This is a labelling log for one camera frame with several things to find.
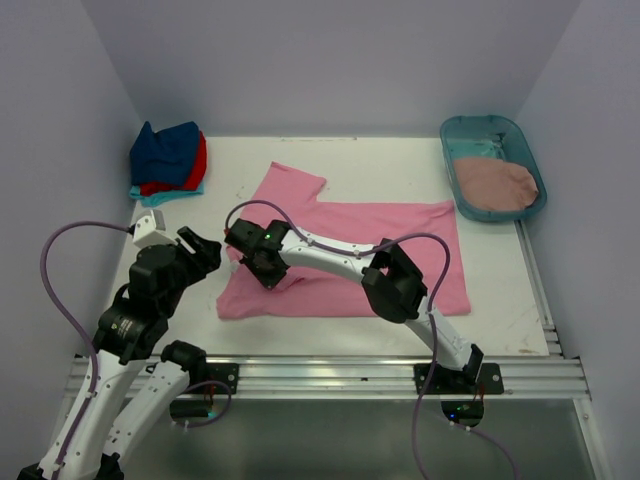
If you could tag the folded teal t-shirt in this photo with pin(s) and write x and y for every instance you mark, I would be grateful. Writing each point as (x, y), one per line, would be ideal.
(156, 199)

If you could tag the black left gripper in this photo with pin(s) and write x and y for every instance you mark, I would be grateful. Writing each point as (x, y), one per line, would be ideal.
(205, 256)

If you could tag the aluminium mounting rail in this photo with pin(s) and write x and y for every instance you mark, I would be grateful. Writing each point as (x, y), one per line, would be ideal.
(393, 378)

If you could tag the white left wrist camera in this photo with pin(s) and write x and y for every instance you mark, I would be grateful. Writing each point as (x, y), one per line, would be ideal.
(149, 230)

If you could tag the pink t-shirt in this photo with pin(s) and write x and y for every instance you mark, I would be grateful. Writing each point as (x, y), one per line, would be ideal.
(429, 230)

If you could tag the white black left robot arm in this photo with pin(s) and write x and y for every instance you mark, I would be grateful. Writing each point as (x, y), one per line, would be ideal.
(103, 429)

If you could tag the folded red t-shirt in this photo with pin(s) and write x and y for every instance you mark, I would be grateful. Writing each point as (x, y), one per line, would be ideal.
(192, 182)

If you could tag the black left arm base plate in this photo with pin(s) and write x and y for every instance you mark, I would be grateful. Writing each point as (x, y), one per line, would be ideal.
(222, 377)

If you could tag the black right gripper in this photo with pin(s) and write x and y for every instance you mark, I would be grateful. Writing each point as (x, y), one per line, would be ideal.
(269, 280)

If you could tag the folded blue t-shirt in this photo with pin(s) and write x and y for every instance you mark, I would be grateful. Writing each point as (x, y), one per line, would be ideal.
(166, 156)

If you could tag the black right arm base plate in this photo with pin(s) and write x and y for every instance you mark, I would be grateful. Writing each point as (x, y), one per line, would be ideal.
(448, 382)

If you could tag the salmon pink cloth in bin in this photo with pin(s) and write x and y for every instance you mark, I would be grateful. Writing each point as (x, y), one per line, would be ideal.
(495, 185)

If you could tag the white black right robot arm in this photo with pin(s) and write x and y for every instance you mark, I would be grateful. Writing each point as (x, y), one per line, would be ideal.
(393, 284)

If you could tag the teal plastic bin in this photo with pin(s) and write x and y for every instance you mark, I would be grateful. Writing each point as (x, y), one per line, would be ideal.
(491, 136)

